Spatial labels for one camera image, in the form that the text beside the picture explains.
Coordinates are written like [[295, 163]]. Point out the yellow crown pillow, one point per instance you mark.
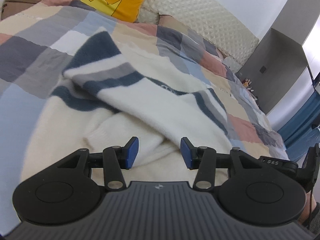
[[125, 2]]

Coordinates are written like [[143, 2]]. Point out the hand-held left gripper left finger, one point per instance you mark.
[[132, 152]]

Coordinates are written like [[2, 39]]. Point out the plaid pillow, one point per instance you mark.
[[166, 20]]

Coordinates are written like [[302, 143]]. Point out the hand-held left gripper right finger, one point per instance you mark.
[[187, 152]]

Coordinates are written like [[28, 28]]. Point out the cream quilted headboard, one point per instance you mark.
[[200, 12]]

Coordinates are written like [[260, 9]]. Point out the dark wall switch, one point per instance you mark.
[[263, 69]]

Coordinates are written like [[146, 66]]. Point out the plaid patchwork duvet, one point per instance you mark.
[[30, 50]]

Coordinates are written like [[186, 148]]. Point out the blue curtain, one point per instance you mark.
[[300, 120]]

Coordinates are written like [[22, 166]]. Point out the grey wardrobe cabinet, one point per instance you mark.
[[277, 62]]

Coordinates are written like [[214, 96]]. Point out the person's right forearm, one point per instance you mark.
[[313, 215]]

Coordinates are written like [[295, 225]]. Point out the white striped knit sweater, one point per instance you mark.
[[150, 100]]

